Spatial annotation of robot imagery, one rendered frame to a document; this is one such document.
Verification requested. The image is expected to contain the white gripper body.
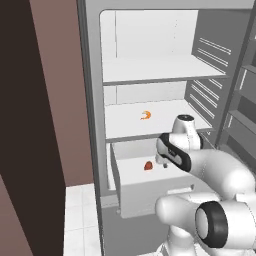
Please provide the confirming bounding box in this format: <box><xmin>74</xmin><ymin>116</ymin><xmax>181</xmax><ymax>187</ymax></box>
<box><xmin>154</xmin><ymin>152</ymin><xmax>170</xmax><ymax>170</ymax></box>

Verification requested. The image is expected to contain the white fridge drawer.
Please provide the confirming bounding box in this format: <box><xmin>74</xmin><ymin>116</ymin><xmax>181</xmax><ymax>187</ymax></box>
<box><xmin>106</xmin><ymin>137</ymin><xmax>216</xmax><ymax>220</ymax></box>

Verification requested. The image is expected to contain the white fridge shelf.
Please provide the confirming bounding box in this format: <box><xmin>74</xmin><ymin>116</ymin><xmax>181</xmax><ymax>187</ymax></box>
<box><xmin>101</xmin><ymin>54</ymin><xmax>232</xmax><ymax>87</ymax></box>
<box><xmin>104</xmin><ymin>99</ymin><xmax>214</xmax><ymax>144</ymax></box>

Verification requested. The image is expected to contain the grey fridge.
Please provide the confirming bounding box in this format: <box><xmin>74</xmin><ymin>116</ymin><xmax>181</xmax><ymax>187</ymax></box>
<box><xmin>76</xmin><ymin>0</ymin><xmax>256</xmax><ymax>256</ymax></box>

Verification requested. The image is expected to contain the grey fridge door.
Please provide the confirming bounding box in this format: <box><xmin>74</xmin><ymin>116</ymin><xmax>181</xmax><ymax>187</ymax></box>
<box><xmin>215</xmin><ymin>0</ymin><xmax>256</xmax><ymax>168</ymax></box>

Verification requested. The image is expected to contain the red food piece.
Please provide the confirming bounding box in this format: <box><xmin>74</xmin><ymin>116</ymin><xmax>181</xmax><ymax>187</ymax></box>
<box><xmin>143</xmin><ymin>160</ymin><xmax>155</xmax><ymax>172</ymax></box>

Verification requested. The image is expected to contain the orange shrimp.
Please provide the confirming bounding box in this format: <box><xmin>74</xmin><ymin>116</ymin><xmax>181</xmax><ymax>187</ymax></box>
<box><xmin>139</xmin><ymin>110</ymin><xmax>153</xmax><ymax>121</ymax></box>

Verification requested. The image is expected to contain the brown tall cabinet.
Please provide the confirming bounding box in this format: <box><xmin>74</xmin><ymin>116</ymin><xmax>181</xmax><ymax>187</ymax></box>
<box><xmin>0</xmin><ymin>0</ymin><xmax>95</xmax><ymax>256</ymax></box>

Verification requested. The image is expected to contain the white drawer handle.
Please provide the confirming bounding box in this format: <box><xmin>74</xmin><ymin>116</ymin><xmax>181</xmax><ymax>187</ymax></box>
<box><xmin>166</xmin><ymin>184</ymin><xmax>195</xmax><ymax>196</ymax></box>

